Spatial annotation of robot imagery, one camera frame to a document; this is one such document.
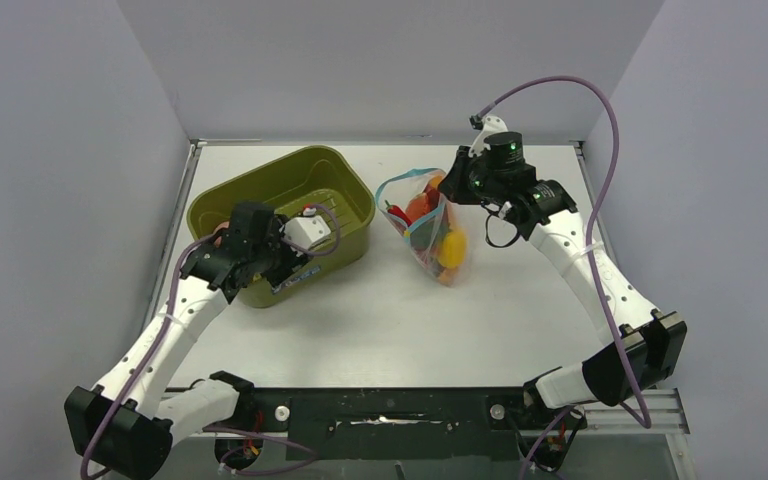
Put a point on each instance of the clear zip top bag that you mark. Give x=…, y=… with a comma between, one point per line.
x=399, y=190

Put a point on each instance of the dark green toy avocado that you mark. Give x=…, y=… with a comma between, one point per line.
x=429, y=233

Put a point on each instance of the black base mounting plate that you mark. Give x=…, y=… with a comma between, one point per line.
x=397, y=423

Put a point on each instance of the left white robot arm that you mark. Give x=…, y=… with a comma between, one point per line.
x=125, y=423

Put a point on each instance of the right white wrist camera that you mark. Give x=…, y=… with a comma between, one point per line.
x=486, y=126

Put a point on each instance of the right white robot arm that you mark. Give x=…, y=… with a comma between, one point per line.
x=641, y=344

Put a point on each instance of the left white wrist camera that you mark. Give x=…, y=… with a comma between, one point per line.
x=306, y=231

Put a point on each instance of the olive green plastic bin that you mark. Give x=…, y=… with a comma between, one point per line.
x=313, y=174

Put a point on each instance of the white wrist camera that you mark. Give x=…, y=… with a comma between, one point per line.
x=306, y=231
x=486, y=126

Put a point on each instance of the pink toy peach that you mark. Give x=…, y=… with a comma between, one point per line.
x=219, y=232

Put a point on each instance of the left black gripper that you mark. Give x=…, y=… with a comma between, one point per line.
x=291, y=261

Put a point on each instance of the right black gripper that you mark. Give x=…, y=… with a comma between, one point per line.
x=453, y=187

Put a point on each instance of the red toy chili pepper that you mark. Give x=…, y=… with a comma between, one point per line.
x=397, y=212

